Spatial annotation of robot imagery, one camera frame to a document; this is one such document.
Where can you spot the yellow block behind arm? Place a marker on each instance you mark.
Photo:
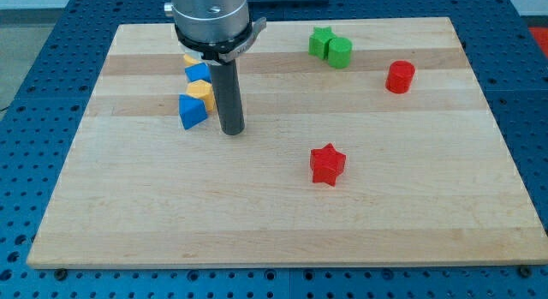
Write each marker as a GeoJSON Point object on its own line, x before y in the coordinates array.
{"type": "Point", "coordinates": [190, 61]}

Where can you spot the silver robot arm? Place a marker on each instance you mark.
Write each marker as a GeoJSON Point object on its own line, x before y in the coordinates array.
{"type": "Point", "coordinates": [219, 30]}

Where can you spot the red star block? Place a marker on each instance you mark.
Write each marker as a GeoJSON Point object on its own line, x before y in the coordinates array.
{"type": "Point", "coordinates": [327, 164]}

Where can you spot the green star block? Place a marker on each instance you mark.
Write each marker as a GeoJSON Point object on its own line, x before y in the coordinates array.
{"type": "Point", "coordinates": [318, 43]}

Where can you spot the dark grey cylindrical pointer rod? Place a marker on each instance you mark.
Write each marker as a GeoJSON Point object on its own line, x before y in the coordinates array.
{"type": "Point", "coordinates": [226, 89]}

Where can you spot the blue cube block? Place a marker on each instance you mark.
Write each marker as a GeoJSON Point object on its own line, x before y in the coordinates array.
{"type": "Point", "coordinates": [192, 111]}

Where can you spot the light wooden board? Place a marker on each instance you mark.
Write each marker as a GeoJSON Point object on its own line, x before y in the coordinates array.
{"type": "Point", "coordinates": [428, 179]}

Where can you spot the yellow hexagon block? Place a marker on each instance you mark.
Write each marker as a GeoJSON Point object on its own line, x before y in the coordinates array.
{"type": "Point", "coordinates": [202, 90]}

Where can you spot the blue pentagon block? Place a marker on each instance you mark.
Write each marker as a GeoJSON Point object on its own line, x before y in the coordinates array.
{"type": "Point", "coordinates": [198, 72]}

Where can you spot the green cylinder block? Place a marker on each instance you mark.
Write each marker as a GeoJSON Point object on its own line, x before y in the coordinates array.
{"type": "Point", "coordinates": [339, 52]}

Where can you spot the red cylinder block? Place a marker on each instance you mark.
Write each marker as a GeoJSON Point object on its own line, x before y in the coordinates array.
{"type": "Point", "coordinates": [400, 77]}

